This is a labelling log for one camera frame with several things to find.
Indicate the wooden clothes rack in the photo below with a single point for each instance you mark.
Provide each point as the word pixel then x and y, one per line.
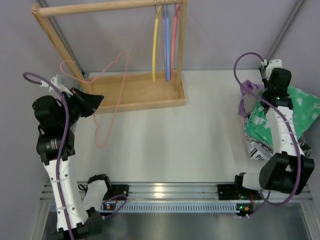
pixel 140 92

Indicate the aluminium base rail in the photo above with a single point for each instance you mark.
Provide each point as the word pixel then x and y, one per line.
pixel 185 191

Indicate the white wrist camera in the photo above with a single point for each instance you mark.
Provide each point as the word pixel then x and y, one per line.
pixel 271 63
pixel 58 82

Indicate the green white tie-dye trousers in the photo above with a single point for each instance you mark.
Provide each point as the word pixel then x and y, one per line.
pixel 306 109

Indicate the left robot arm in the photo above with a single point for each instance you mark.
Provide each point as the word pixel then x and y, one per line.
pixel 77 218

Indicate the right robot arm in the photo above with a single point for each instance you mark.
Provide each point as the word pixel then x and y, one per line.
pixel 288 170

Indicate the light blue cable duct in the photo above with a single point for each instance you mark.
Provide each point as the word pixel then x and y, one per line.
pixel 177 207

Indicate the yellow clothes hanger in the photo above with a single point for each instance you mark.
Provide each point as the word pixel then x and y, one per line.
pixel 155 42

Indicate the blue clothes hanger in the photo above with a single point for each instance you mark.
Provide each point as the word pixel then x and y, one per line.
pixel 166 45

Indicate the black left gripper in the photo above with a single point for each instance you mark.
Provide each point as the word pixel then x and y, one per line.
pixel 83 105

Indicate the pink clothes hanger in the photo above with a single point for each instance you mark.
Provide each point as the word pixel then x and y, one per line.
pixel 111 87

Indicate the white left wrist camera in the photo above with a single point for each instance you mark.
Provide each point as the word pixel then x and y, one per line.
pixel 58 82

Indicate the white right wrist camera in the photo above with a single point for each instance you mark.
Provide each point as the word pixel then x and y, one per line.
pixel 271 63

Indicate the black white printed garment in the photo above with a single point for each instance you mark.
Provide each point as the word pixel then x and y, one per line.
pixel 262 152

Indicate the coral clothes hanger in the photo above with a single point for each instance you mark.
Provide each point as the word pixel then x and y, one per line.
pixel 173 39

